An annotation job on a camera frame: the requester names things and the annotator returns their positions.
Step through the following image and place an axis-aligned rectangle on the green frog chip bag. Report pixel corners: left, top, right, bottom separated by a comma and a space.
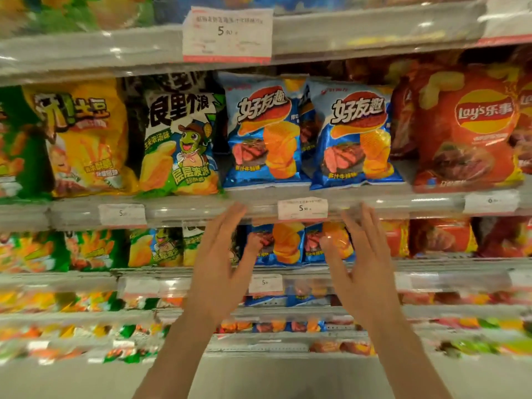
124, 71, 227, 197
127, 228, 184, 269
182, 225, 241, 267

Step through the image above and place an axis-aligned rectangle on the person's right forearm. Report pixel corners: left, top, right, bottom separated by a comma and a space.
357, 319, 454, 399

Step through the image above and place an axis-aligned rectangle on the orange chip bag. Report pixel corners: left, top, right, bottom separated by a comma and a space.
380, 220, 411, 259

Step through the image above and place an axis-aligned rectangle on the large white price tag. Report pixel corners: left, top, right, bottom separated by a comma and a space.
182, 6, 274, 65

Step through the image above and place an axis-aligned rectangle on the small white price tag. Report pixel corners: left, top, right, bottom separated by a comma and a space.
277, 197, 329, 222
509, 269, 532, 290
118, 277, 162, 299
463, 190, 520, 216
248, 274, 284, 296
98, 203, 147, 228

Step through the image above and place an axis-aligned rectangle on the person's left hand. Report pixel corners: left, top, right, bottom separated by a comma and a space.
182, 202, 265, 329

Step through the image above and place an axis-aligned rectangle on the row of mixed snack packets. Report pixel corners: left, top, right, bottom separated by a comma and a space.
0, 282, 532, 314
0, 318, 532, 366

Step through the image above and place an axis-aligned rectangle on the person's left forearm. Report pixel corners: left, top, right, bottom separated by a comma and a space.
132, 316, 233, 399

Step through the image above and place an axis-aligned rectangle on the white red-edged price tag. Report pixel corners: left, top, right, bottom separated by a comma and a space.
477, 0, 532, 47

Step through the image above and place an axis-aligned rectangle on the person's right hand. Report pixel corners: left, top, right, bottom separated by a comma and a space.
319, 203, 403, 326

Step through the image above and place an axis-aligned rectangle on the dark red chip bag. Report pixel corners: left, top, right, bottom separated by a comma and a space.
389, 75, 421, 159

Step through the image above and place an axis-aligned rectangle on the green yellow chip bag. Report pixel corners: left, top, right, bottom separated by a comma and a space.
0, 0, 155, 37

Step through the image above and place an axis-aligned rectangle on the blue chip bag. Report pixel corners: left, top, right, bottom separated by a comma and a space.
308, 80, 405, 191
217, 72, 311, 191
244, 223, 306, 267
303, 222, 356, 265
297, 85, 320, 160

